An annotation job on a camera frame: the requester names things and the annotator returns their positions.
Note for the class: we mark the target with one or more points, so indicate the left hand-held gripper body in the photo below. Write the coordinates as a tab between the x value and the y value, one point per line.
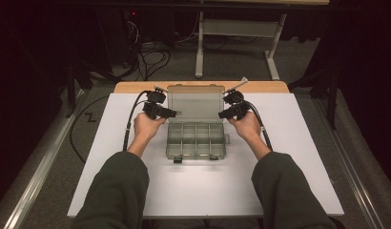
156	97

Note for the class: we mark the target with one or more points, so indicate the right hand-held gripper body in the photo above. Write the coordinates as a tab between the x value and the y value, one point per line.
238	108

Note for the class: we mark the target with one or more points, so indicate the transparent grey compartment box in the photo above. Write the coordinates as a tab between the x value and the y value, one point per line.
195	127

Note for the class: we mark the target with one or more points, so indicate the person's right hand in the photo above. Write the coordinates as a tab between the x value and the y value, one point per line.
249	127

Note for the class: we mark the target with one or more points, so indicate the person's left hand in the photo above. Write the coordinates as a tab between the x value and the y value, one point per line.
146	127

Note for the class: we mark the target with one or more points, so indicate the wooden table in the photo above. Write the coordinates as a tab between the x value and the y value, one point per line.
133	87

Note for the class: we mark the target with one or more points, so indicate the white work board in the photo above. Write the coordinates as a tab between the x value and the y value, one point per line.
200	187

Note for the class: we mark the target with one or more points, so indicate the black metal stand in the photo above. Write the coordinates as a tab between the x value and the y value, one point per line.
333	98
70	89

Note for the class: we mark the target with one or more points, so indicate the white metal desk frame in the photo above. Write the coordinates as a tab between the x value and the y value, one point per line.
238	28

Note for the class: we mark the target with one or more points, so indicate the aluminium floor rail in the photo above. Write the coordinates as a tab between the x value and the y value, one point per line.
41	171
349	165

